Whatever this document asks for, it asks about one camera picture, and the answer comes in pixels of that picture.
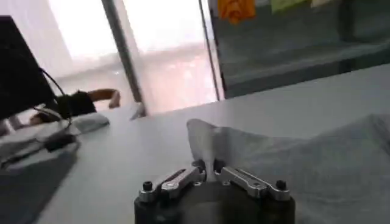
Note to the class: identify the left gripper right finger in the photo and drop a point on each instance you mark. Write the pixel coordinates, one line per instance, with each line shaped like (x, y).
(250, 182)

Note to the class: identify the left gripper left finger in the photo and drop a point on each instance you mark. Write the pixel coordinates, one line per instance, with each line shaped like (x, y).
(179, 181)

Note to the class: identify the grey printed t-shirt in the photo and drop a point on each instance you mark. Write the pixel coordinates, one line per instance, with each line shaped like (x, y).
(304, 170)

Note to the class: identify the pale grey desk equipment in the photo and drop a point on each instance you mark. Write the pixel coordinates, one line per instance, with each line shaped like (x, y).
(88, 121)

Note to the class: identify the grey shelf with goods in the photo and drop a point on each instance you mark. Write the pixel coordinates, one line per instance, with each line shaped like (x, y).
(289, 45)

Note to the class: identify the black monitor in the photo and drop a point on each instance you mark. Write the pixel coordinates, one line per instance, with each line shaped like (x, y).
(21, 73)

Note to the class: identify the thin dark window post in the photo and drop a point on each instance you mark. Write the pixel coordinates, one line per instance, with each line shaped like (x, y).
(210, 54)

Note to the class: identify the thick grey window post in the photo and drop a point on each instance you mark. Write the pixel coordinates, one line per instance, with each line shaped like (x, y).
(125, 61)

